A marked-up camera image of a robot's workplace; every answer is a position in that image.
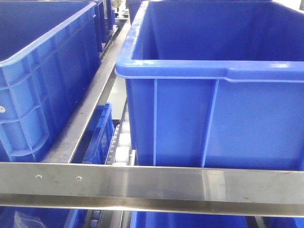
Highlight blue crate lower shelf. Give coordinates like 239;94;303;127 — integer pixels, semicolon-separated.
83;103;114;164

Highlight steel front shelf beam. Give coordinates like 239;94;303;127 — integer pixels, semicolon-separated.
0;162;304;217

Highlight white roller track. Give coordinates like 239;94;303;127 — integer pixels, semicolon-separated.
105;103;136;166

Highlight large blue crate right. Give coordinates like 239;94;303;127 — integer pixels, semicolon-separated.
115;0;304;171

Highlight large blue crate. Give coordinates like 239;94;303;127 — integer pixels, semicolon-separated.
115;0;304;171
0;0;100;162

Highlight blue crate bottom right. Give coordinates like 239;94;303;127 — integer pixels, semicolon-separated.
130;210;304;228

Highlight large blue crate left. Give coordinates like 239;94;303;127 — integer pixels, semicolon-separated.
0;0;100;162

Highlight blue crate bottom left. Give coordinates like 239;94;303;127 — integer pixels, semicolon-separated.
0;207;87;228

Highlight steel divider rail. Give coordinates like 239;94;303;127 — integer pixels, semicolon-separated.
43;21;131;163

